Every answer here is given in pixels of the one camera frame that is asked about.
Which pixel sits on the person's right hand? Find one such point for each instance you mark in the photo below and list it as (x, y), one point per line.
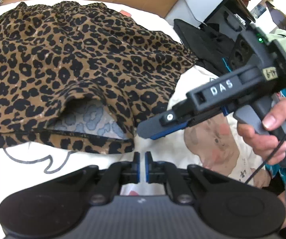
(265, 147)

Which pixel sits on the dark screen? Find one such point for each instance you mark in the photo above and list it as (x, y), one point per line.
(285, 17)

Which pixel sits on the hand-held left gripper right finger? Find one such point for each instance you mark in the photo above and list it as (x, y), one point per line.
(148, 169)

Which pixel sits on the cream bear printed blanket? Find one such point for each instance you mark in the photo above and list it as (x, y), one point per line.
(202, 149)

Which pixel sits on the leopard print pants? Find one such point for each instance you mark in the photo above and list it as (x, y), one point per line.
(70, 62)

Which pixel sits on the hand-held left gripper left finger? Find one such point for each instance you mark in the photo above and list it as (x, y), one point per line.
(137, 169)

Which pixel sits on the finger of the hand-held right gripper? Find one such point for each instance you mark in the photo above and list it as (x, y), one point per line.
(157, 127)

